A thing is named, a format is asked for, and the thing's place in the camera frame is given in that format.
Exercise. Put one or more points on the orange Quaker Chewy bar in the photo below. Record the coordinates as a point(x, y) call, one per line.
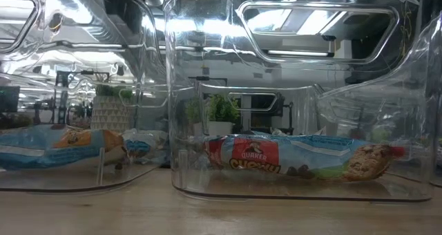
point(79, 140)

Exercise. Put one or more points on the silver white granola bar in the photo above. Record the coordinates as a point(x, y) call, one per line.
point(145, 145)

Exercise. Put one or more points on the blue Quaker Chewy bar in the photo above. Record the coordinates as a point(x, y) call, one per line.
point(255, 153)

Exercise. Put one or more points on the succulent in patterned pot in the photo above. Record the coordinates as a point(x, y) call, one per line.
point(110, 114)

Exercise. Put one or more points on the clear plastic bin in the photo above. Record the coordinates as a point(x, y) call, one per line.
point(193, 72)
point(438, 141)
point(145, 72)

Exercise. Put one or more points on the small green plant white pot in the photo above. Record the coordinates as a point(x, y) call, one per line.
point(222, 112)

